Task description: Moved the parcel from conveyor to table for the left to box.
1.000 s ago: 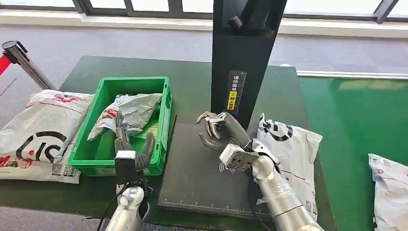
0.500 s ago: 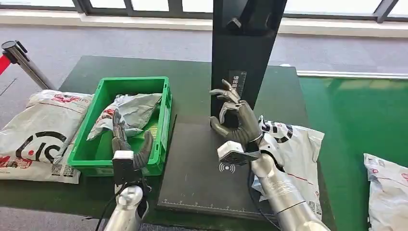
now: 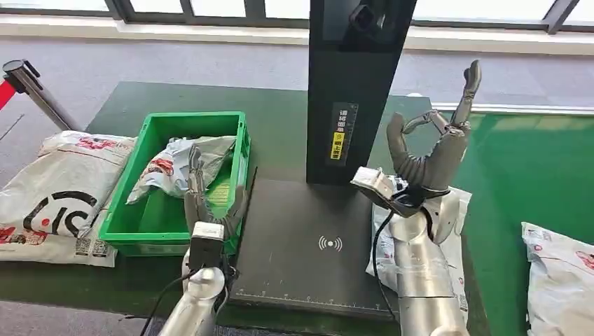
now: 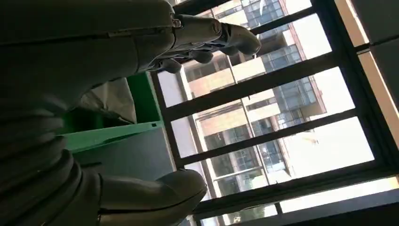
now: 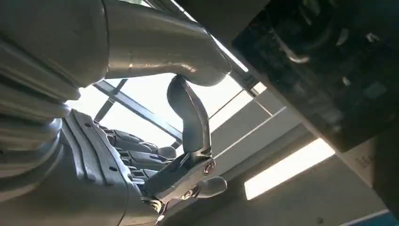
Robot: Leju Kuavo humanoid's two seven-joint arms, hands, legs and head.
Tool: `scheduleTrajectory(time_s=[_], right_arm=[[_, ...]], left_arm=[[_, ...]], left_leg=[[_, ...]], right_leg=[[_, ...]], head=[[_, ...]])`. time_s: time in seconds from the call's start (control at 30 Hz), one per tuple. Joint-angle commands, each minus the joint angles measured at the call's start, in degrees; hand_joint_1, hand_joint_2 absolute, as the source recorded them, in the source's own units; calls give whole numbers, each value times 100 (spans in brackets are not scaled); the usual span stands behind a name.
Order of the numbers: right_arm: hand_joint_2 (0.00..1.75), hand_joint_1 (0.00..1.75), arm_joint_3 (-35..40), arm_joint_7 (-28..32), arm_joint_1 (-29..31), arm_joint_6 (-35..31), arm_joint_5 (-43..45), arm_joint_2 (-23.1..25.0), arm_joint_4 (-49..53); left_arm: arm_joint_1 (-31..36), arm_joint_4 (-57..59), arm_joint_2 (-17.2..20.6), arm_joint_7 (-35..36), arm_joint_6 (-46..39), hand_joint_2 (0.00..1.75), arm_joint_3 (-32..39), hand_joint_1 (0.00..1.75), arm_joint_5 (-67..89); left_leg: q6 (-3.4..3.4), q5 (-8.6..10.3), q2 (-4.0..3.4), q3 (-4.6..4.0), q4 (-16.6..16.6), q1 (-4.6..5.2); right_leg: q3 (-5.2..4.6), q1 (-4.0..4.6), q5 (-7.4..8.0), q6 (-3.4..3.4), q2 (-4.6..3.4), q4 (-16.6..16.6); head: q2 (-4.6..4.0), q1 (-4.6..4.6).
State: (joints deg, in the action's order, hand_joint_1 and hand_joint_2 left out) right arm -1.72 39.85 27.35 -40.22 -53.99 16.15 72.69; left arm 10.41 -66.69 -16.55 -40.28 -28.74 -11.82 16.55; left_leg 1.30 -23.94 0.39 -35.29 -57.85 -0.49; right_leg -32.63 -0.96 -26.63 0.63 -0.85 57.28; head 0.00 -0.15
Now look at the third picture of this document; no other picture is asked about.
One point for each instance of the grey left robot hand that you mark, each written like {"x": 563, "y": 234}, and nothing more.
{"x": 197, "y": 204}

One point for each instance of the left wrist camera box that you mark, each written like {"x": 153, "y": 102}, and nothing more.
{"x": 206, "y": 248}

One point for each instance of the red barrier belt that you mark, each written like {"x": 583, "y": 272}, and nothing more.
{"x": 5, "y": 93}

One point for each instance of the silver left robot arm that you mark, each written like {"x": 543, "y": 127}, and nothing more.
{"x": 202, "y": 290}

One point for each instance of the white parcel bag black logo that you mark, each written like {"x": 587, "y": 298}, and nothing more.
{"x": 459, "y": 269}

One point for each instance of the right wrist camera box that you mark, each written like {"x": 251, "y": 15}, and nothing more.
{"x": 371, "y": 180}

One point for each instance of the grey white parcel bag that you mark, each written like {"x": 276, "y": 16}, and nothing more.
{"x": 171, "y": 167}

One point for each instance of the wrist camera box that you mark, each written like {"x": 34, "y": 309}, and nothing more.
{"x": 371, "y": 180}
{"x": 206, "y": 248}

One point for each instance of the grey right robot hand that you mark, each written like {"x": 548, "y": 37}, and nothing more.
{"x": 441, "y": 167}

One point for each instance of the steel stanchion post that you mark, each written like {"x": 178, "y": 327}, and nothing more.
{"x": 44, "y": 98}

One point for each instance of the green plastic crate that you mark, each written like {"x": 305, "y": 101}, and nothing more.
{"x": 158, "y": 222}

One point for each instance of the white parcel bag red print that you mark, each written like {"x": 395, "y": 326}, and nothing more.
{"x": 557, "y": 287}

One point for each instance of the black scanner stand with plate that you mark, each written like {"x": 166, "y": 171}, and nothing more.
{"x": 352, "y": 79}

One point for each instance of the large white parcel black logo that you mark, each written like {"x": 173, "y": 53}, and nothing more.
{"x": 60, "y": 181}

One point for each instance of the dark window frame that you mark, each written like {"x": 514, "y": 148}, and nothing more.
{"x": 255, "y": 9}

